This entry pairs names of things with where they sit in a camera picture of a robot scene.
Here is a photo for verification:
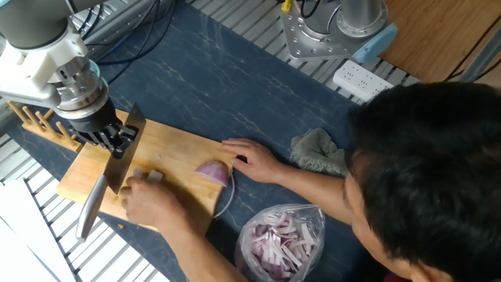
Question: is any person head black hair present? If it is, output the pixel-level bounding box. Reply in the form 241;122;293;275
343;81;501;282

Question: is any person left hand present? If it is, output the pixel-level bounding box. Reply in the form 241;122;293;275
118;175;187;233

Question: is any wooden peg rack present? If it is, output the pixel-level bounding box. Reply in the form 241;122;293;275
5;100;84;154

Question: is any person left forearm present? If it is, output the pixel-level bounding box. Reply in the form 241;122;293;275
156;217;250;282

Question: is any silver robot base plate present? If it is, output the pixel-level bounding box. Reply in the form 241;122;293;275
279;0;363;63

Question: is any wooden cutting board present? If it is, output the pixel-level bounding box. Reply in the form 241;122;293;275
56;108;237;238

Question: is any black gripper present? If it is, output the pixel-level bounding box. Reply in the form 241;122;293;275
67;99;139;160

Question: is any person right forearm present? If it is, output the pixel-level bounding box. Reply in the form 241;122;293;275
273;168;355;226

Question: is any grey cord loop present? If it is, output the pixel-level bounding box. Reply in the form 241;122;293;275
213;172;236;219

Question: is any plain white paper sheet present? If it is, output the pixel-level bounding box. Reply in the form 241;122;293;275
0;219;59;282

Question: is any person right hand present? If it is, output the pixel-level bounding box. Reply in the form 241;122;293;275
220;137;287;186

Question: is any bamboo wooden desk top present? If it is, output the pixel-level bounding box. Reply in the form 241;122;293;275
379;0;501;85

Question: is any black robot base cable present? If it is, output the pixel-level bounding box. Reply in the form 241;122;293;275
299;0;326;19

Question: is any grey green rag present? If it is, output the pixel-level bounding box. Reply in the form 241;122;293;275
290;127;349;178

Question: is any white printed paper sheet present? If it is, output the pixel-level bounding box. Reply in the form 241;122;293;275
0;178;77;282

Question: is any dark blue marbled mat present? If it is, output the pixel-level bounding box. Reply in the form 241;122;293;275
5;2;377;282

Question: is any aluminium frame post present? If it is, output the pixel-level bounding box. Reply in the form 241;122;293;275
460;34;501;84

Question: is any blue black cable bundle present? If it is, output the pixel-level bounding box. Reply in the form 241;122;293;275
77;0;179;85

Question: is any white power strip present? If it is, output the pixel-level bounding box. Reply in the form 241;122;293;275
332;59;395;103

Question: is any large red onion chunk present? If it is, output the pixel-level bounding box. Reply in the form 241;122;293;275
194;160;231;188

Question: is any thin black cable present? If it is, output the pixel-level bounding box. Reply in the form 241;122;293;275
444;21;501;83

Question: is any plastic bag of sliced onion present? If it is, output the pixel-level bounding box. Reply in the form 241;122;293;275
234;202;326;282

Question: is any steel handled cleaver knife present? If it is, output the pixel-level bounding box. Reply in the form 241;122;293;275
75;102;147;241

